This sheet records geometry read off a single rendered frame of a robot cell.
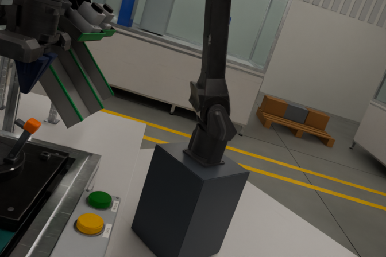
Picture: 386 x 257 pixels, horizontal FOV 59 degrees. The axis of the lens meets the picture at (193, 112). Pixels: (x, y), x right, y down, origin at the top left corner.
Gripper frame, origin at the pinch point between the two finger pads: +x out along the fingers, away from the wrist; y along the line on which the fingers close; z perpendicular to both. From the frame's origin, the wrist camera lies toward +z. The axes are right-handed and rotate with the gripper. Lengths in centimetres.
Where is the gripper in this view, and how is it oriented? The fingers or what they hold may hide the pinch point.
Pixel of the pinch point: (28, 72)
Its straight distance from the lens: 60.5
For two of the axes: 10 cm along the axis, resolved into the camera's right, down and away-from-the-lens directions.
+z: -9.5, -2.8, -1.2
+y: 0.4, 2.8, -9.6
